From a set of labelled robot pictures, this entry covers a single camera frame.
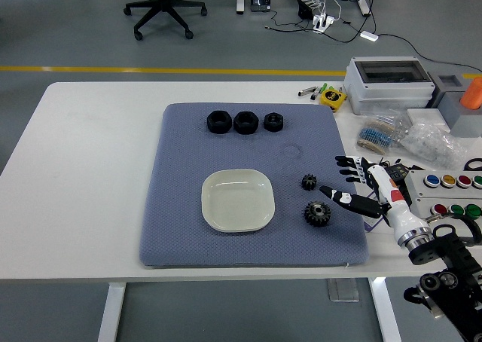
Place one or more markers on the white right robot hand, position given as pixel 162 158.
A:
pixel 395 210

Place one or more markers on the large black gear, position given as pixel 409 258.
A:
pixel 317 214

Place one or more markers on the small black gear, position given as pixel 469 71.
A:
pixel 309 182

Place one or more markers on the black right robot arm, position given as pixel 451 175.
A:
pixel 452 255

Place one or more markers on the grey three-button control box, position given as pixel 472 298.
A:
pixel 421 208

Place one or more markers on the grey four-button control box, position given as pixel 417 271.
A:
pixel 416 184

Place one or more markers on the white flat box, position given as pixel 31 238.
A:
pixel 425 118

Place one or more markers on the small black hex nut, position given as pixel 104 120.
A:
pixel 273 123

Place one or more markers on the large black hex nut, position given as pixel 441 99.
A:
pixel 245 123
pixel 218 122

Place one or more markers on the purple-edged paper label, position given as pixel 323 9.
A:
pixel 371 227

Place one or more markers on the small black display module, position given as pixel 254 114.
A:
pixel 397 174

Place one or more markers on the bag of clear plastic parts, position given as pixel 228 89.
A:
pixel 433 144

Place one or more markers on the bag of blue resistors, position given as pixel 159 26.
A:
pixel 378 135

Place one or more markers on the grey floor socket plate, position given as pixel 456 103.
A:
pixel 342 290

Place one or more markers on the white table leg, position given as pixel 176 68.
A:
pixel 111 312
pixel 386 312

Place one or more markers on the grey block fixture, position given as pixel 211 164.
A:
pixel 465 121

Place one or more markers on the yellow tape measure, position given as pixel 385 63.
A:
pixel 332 98

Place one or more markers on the orange cylinder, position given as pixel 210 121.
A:
pixel 472 95

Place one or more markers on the black silver marker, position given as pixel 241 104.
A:
pixel 305 92

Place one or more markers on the white square plate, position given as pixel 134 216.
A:
pixel 237 202

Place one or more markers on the white power adapter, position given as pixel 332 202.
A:
pixel 369 36

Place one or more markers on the white power strip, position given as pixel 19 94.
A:
pixel 324 22

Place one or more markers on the blue-grey textured mat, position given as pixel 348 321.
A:
pixel 180 225

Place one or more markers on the black power adapter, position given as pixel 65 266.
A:
pixel 305 10

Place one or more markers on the black handheld device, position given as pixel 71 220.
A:
pixel 260 3

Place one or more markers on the black office chair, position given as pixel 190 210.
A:
pixel 165 3

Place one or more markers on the grey electrical enclosure box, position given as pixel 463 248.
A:
pixel 391 89

